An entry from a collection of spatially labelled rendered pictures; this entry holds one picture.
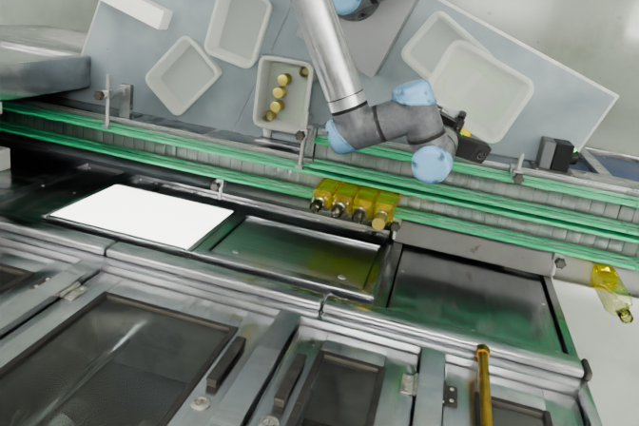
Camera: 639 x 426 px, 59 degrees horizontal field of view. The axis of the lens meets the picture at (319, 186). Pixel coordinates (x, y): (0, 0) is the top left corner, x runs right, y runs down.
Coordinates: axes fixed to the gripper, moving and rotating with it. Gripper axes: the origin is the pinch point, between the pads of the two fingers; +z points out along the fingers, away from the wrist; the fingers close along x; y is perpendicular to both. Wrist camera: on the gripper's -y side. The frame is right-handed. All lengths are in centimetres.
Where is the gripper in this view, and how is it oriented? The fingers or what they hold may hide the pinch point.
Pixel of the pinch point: (457, 119)
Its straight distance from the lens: 142.0
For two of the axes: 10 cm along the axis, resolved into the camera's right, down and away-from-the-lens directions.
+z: 3.1, -4.0, 8.6
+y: -8.7, -4.9, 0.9
